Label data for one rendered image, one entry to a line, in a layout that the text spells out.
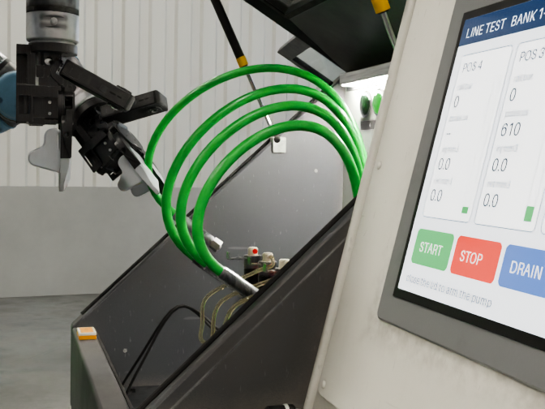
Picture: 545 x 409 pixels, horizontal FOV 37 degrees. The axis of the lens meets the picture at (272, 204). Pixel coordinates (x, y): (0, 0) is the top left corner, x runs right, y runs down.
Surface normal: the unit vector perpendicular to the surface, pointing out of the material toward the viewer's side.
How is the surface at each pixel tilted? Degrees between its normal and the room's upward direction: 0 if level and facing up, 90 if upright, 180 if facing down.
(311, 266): 90
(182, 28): 90
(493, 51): 76
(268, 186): 90
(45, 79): 90
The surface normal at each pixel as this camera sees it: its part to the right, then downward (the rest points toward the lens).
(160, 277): 0.30, 0.06
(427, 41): -0.92, -0.24
